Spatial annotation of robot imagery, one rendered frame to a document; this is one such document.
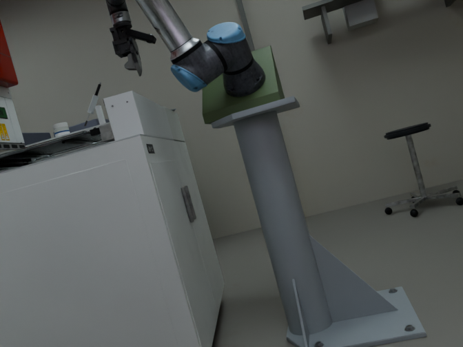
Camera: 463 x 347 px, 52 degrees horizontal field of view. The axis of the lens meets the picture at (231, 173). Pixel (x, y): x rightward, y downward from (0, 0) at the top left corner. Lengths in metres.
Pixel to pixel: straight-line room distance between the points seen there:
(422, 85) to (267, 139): 2.79
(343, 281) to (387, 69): 2.76
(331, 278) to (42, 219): 0.99
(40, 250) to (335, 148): 3.10
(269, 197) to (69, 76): 3.48
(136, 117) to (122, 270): 0.46
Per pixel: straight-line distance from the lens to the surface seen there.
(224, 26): 1.61
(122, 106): 1.50
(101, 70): 4.71
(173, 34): 1.54
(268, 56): 1.80
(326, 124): 4.20
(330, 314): 1.80
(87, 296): 1.52
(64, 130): 2.41
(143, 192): 1.42
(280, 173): 1.64
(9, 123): 2.15
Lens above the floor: 0.68
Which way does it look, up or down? 2 degrees down
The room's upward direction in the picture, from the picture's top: 15 degrees counter-clockwise
